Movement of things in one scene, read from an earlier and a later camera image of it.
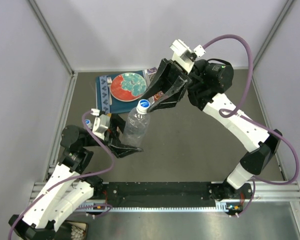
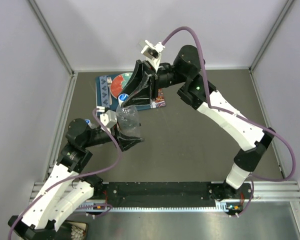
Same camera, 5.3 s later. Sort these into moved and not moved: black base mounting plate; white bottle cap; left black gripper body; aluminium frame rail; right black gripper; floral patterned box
Moved: right black gripper; white bottle cap
Not moved: aluminium frame rail; black base mounting plate; floral patterned box; left black gripper body
